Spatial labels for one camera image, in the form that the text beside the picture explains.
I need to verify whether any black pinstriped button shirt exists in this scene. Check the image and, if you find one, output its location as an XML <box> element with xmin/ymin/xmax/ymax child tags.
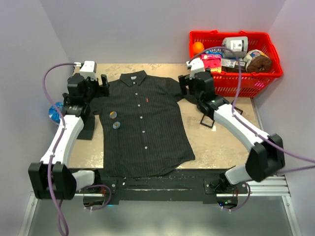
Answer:
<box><xmin>90</xmin><ymin>71</ymin><xmax>195</xmax><ymax>177</ymax></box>

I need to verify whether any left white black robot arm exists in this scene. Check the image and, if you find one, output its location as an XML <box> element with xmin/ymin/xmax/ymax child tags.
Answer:
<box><xmin>28</xmin><ymin>73</ymin><xmax>109</xmax><ymax>200</ymax></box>

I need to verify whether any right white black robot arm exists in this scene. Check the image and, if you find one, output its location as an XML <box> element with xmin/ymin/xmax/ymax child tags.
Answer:
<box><xmin>178</xmin><ymin>71</ymin><xmax>285</xmax><ymax>193</ymax></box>

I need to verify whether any black framed brooch card left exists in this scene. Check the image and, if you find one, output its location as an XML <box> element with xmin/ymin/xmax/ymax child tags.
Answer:
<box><xmin>200</xmin><ymin>115</ymin><xmax>215</xmax><ymax>129</ymax></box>

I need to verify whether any pink snack box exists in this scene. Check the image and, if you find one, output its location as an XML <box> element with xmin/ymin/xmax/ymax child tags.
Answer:
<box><xmin>201</xmin><ymin>54</ymin><xmax>221</xmax><ymax>73</ymax></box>

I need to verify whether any blue white barcode box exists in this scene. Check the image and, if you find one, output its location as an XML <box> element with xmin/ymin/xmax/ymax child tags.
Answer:
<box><xmin>221</xmin><ymin>58</ymin><xmax>247</xmax><ymax>73</ymax></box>

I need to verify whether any blue wrapped round package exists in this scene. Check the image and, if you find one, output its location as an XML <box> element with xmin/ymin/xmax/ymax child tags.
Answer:
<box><xmin>48</xmin><ymin>102</ymin><xmax>63</xmax><ymax>125</ymax></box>

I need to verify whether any orange fruit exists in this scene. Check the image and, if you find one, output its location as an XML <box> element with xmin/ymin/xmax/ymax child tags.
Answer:
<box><xmin>192</xmin><ymin>42</ymin><xmax>205</xmax><ymax>56</ymax></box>

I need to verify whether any grey labelled bag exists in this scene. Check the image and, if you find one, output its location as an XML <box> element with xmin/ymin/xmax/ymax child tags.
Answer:
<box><xmin>222</xmin><ymin>36</ymin><xmax>249</xmax><ymax>59</ymax></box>

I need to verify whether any white round labelled package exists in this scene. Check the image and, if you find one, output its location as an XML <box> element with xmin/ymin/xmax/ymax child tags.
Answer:
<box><xmin>243</xmin><ymin>49</ymin><xmax>269</xmax><ymax>64</ymax></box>

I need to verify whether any brown doughnut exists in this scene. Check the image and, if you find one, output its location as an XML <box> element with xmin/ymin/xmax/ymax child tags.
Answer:
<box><xmin>246</xmin><ymin>56</ymin><xmax>272</xmax><ymax>73</ymax></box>

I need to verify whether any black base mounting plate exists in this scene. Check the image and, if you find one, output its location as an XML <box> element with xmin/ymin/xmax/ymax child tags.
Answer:
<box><xmin>77</xmin><ymin>169</ymin><xmax>258</xmax><ymax>207</ymax></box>

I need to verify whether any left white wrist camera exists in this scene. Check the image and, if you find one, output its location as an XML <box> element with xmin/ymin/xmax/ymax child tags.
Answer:
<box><xmin>74</xmin><ymin>60</ymin><xmax>98</xmax><ymax>81</ymax></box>

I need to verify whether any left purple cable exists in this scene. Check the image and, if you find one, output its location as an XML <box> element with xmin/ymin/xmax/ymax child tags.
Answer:
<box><xmin>43</xmin><ymin>63</ymin><xmax>82</xmax><ymax>236</ymax></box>

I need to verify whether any purple cable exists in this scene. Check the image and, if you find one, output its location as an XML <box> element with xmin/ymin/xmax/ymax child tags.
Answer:
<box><xmin>43</xmin><ymin>63</ymin><xmax>82</xmax><ymax>236</ymax></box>
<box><xmin>188</xmin><ymin>46</ymin><xmax>315</xmax><ymax>212</ymax></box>

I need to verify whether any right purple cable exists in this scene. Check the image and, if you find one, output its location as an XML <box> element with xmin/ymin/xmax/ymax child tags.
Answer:
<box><xmin>188</xmin><ymin>46</ymin><xmax>315</xmax><ymax>212</ymax></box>

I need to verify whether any aluminium frame rail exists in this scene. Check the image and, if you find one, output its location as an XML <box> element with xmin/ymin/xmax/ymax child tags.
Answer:
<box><xmin>242</xmin><ymin>98</ymin><xmax>302</xmax><ymax>236</ymax></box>

